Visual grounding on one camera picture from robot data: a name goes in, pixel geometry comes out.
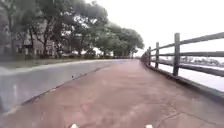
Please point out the red paved path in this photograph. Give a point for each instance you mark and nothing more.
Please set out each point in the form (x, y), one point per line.
(126, 93)

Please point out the dark wooden fence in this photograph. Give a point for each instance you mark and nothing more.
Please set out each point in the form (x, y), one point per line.
(176, 50)

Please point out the building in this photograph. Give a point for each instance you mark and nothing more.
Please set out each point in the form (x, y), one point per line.
(37, 47)

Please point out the water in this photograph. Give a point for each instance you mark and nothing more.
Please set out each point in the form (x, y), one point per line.
(206, 79)

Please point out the grass strip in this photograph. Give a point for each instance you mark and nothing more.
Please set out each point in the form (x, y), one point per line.
(33, 62)

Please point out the robot's own part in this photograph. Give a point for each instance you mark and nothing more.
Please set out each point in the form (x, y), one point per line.
(74, 126)
(149, 126)

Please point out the grey kerb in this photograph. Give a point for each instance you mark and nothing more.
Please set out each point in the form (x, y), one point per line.
(200, 88)

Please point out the grey paved strip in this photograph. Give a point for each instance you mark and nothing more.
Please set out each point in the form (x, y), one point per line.
(40, 78)

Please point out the row of trees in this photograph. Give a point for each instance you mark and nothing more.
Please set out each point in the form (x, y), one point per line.
(83, 30)

